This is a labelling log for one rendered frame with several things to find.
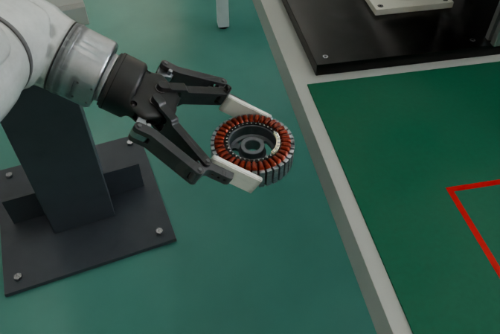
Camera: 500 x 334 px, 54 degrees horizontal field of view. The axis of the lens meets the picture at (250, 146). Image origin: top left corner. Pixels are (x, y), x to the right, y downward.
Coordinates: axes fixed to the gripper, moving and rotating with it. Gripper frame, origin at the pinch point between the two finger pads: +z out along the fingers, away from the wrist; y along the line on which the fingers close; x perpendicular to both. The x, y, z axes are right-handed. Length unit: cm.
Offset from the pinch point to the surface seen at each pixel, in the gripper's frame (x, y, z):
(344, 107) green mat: 4.5, -12.0, 12.2
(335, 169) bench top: 3.7, 0.7, 11.4
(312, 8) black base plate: 3.5, -36.8, 5.9
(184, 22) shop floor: -91, -151, -7
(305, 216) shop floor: -62, -48, 47
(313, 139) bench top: 1.5, -5.6, 9.0
